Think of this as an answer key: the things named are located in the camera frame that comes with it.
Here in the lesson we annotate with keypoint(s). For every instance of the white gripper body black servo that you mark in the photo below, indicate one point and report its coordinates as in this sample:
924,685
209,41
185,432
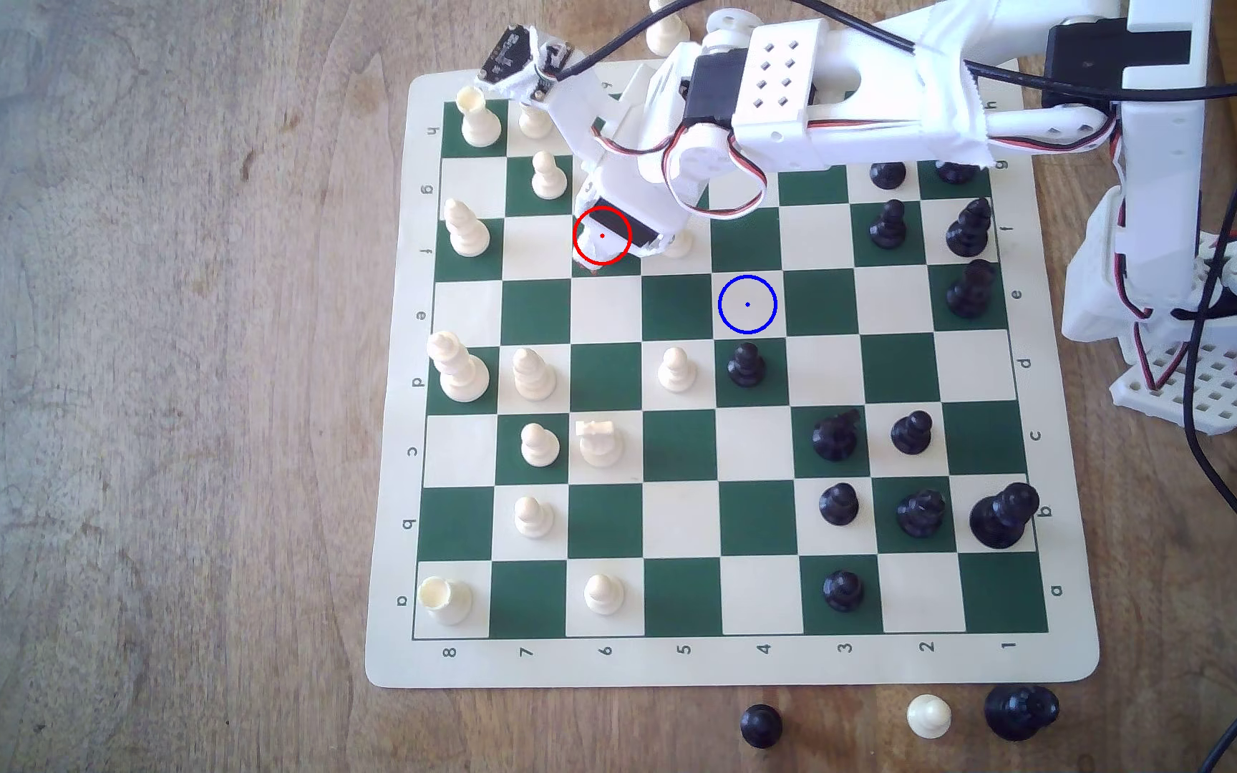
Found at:
620,230

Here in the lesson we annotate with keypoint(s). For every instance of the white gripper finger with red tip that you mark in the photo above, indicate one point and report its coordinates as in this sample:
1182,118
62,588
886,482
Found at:
664,245
593,258

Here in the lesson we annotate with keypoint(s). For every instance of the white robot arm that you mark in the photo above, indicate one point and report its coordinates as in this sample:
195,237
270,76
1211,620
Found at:
876,118

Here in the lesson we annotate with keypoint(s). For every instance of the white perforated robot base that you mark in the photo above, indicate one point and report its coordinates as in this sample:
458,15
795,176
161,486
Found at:
1209,397

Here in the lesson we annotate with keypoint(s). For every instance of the white chess pawn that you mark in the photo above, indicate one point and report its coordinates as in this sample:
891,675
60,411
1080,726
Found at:
928,717
679,247
533,519
676,371
603,595
549,177
540,446

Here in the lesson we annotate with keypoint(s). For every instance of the white chess piece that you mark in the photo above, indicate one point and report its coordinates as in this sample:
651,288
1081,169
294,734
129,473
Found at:
667,30
535,124

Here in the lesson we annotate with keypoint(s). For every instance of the white chess bishop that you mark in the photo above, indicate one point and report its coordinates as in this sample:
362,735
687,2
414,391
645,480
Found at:
466,231

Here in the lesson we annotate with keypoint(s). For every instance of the white chess rook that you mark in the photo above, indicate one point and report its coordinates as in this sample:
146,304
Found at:
481,124
445,601

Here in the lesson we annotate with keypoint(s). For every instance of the black chess pawn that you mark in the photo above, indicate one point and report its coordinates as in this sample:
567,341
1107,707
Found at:
844,593
746,367
887,175
911,434
839,505
760,727
887,225

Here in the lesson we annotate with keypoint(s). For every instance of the white chess queen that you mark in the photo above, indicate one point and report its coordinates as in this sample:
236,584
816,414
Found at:
460,370

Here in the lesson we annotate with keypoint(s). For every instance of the white chess knight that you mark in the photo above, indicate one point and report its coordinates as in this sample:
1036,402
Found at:
599,443

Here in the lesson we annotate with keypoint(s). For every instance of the black chess knight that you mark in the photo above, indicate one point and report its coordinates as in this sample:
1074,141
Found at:
920,515
837,437

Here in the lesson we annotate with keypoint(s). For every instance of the green white chess board mat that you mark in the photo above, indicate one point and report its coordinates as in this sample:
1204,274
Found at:
683,515

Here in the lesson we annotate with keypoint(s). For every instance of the black chess piece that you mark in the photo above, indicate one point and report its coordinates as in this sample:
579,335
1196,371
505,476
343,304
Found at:
957,172

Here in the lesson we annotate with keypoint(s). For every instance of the black chess bishop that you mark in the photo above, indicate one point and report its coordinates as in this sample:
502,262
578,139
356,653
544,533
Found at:
971,290
968,228

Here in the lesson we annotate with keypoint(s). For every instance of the large black chess king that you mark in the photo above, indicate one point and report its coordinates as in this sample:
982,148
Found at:
1003,517

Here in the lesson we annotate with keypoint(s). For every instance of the large black chess queen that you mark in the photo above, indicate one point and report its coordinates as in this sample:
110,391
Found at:
1021,713

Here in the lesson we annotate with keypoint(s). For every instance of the white pawn row d left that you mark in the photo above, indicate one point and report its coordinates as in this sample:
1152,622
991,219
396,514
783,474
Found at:
534,376

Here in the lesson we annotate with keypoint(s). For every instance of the black camera circuit board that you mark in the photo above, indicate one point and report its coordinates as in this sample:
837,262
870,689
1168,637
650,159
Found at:
514,59

